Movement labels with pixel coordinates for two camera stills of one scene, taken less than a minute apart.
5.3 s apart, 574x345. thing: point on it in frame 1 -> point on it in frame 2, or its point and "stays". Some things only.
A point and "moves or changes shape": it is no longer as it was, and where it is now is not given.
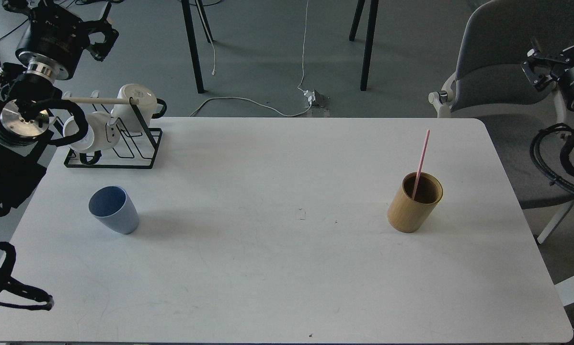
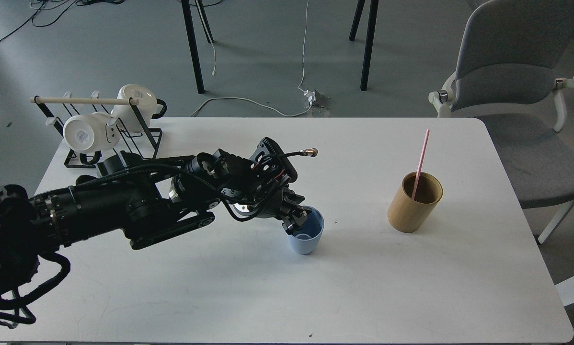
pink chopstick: [421, 164] stays
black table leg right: [373, 11] stays
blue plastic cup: [112, 205] moves or changes shape
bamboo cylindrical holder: [408, 215] stays
